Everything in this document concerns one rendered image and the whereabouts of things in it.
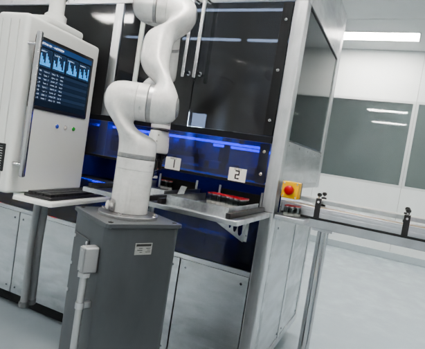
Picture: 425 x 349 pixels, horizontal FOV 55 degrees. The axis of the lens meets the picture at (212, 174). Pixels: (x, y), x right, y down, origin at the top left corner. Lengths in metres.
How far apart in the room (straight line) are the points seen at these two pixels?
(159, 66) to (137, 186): 0.38
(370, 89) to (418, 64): 0.69
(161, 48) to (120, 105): 0.25
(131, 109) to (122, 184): 0.23
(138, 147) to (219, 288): 0.91
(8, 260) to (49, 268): 0.33
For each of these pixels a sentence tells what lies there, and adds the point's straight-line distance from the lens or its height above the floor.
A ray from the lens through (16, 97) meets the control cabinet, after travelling 1.87.
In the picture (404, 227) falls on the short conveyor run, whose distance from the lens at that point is 1.82.
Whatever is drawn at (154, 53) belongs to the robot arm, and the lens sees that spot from 1.37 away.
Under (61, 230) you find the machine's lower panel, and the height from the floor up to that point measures 0.54.
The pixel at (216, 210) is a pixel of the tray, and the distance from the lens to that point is 1.47.
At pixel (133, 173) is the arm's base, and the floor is 1.00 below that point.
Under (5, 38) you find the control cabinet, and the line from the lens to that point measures 1.97.
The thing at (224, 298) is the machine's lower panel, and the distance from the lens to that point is 1.93.
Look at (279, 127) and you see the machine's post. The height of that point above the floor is 1.25.
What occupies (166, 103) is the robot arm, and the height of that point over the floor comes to 1.23.
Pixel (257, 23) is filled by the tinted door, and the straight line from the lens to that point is 1.94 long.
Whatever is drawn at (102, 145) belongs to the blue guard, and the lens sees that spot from 2.23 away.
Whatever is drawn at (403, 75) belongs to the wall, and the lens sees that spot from 6.49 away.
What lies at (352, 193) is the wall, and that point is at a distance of 6.34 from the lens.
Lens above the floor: 1.10
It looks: 3 degrees down
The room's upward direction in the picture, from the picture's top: 9 degrees clockwise
